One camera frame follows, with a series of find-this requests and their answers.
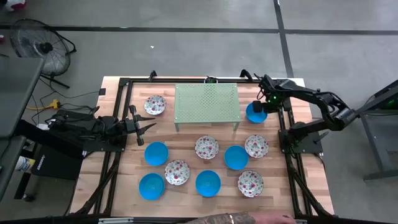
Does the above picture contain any person's hand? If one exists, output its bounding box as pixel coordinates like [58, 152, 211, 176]
[253, 212, 298, 224]

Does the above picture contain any grey metal workbench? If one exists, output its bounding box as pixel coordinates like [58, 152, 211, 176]
[354, 79, 398, 181]

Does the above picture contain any dark grey table top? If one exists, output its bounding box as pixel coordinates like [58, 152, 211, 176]
[0, 135, 27, 202]

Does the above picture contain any black aluminium table frame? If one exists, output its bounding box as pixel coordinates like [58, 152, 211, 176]
[70, 76, 335, 224]

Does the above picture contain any black power cable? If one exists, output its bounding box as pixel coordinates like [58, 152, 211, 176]
[29, 76, 102, 125]

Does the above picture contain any white plastic container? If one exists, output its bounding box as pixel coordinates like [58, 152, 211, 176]
[14, 155, 37, 174]

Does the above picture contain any person's forearm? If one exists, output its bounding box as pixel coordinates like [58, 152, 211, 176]
[186, 211, 259, 224]

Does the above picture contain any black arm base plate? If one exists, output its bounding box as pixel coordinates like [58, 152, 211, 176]
[81, 136, 127, 153]
[278, 129, 324, 155]

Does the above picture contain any black support beam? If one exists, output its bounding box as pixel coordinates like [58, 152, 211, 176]
[14, 118, 86, 160]

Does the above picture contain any blue plastic mini bowl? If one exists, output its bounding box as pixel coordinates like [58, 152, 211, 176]
[245, 102, 269, 124]
[195, 169, 222, 198]
[224, 145, 249, 171]
[144, 141, 170, 167]
[138, 172, 166, 201]

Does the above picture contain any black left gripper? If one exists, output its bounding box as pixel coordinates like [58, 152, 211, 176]
[123, 105, 157, 146]

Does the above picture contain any black box with white lettering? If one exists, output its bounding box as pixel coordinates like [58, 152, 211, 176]
[30, 144, 83, 181]

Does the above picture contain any green perforated metal shelf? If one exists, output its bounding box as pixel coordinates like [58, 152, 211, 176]
[174, 82, 242, 133]

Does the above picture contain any red floral mini bowl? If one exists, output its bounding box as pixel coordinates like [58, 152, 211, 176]
[244, 134, 269, 159]
[164, 159, 191, 187]
[238, 170, 264, 198]
[144, 95, 167, 116]
[194, 135, 220, 161]

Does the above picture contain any black floor fan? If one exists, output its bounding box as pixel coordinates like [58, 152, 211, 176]
[9, 18, 77, 90]

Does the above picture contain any yellow extension cord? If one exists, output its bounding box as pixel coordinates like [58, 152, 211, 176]
[26, 98, 62, 111]

